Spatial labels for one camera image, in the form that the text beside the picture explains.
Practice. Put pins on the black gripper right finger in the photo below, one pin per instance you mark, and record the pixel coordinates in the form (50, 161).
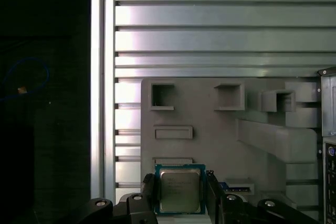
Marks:
(216, 203)

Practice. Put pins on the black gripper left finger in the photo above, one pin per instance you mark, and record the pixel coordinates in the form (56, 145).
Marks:
(149, 190)

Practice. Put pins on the CPU with silver top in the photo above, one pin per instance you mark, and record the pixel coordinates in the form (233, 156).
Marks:
(178, 192)

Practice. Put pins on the RAM stick with white label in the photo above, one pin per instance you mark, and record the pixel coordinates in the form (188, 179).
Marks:
(236, 189)

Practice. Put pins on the grey parts rack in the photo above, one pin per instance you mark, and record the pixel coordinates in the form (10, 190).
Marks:
(210, 134)

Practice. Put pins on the black PC case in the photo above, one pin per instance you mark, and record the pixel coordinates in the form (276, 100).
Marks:
(328, 103)

